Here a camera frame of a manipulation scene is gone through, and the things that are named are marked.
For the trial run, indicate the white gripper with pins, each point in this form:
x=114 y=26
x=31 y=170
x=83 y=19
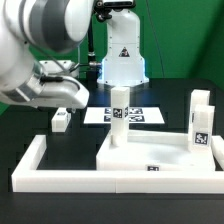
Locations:
x=57 y=91

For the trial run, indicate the white desk top tray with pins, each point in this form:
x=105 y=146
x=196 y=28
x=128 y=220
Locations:
x=153 y=151

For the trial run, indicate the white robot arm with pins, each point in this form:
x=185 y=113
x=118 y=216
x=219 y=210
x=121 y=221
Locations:
x=61 y=26

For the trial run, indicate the marker tag plate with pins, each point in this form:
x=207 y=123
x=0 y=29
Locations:
x=137 y=115

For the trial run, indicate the white U-shaped fence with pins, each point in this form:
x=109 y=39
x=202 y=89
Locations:
x=27 y=178

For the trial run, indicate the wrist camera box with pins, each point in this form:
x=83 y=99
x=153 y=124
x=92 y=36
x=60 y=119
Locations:
x=57 y=69

